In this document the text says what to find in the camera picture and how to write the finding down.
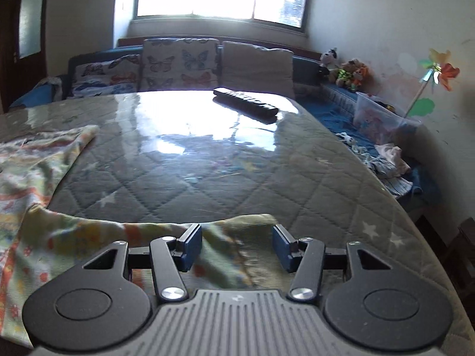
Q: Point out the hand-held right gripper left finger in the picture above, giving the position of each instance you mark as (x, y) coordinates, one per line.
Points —
(193, 246)

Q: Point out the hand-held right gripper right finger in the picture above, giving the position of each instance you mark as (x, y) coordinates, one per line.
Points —
(284, 246)

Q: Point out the small blue white patterned cloth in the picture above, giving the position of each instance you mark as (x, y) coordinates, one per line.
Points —
(356, 142)

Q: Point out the striped cloth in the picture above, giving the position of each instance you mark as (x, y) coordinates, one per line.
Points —
(399, 186)

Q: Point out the white pink garment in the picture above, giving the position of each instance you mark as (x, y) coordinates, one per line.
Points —
(389, 159)

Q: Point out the black remote control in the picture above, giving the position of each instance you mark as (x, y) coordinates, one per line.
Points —
(245, 101)

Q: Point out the clear plastic storage bin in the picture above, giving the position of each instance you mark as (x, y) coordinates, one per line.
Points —
(378, 118)

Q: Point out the dark wooden chair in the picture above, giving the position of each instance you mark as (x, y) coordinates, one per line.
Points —
(464, 252)

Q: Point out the beige cushion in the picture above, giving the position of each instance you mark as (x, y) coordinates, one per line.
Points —
(256, 68)

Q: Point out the plush bear in green vest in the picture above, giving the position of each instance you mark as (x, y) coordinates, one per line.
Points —
(346, 76)

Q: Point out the square butterfly print cushion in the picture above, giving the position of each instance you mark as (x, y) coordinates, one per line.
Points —
(178, 63)

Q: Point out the dark blue sofa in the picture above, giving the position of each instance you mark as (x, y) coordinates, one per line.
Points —
(308, 63)

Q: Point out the orange plush toy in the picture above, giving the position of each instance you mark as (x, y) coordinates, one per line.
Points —
(362, 76)

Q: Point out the black and white plush cow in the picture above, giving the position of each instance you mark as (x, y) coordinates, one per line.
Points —
(328, 61)

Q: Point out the wide butterfly print cushion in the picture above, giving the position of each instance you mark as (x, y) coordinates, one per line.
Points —
(104, 78)

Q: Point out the grey patterned cloth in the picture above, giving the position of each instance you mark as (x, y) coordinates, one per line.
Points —
(55, 85)

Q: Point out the blue blanket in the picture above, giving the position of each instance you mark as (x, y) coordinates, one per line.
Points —
(33, 94)

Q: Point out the colourful paper pinwheel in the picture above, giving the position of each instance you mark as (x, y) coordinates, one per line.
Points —
(441, 68)

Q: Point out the dark wooden door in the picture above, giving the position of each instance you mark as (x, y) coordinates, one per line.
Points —
(11, 81)

